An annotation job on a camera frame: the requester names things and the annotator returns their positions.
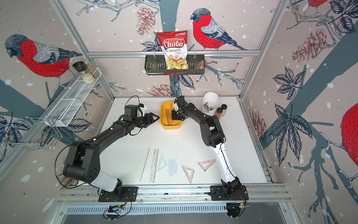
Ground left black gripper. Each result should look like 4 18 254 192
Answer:
132 112 160 128

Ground long pink ruler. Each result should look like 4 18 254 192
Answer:
165 107 172 126

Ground clear blue protractor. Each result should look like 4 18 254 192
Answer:
168 159 178 177

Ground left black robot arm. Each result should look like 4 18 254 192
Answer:
62 113 159 196

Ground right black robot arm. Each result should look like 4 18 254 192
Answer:
171 96 243 199

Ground yellow plastic storage box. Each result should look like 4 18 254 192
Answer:
160 101 182 130

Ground metal clips in cup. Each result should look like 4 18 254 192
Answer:
203 102 213 113

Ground thin clear straight ruler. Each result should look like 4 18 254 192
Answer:
139 146 151 182

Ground clear shape stencil ruler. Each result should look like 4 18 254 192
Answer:
149 149 159 183

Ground white utensil holder cup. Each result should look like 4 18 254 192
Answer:
202 92 219 116

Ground brown spice jar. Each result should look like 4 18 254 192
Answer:
215 107 223 120

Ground blue clear set square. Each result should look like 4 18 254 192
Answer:
156 155 168 173

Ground black hanging basket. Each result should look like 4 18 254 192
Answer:
145 55 205 75

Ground pink flat set square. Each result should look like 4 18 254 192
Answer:
197 159 216 172

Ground pink triangle set square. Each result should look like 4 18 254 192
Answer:
181 165 195 183

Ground red Chuba chips bag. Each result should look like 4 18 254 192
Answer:
157 31 189 70

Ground glass spice jar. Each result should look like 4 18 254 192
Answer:
84 60 99 78

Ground black lid grinder jar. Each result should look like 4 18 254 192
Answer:
72 62 88 74

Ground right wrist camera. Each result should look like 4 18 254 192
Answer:
173 101 180 112

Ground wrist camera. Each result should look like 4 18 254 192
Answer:
125 103 145 117
173 101 180 112

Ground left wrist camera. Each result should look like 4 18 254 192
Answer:
125 103 145 117

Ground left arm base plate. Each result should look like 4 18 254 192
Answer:
98 186 139 203

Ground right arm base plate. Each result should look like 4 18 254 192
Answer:
206 185 249 201

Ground white wire shelf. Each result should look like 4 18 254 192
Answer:
44 68 102 127

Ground wire cup hanger rack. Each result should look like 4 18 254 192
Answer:
1 117 64 151

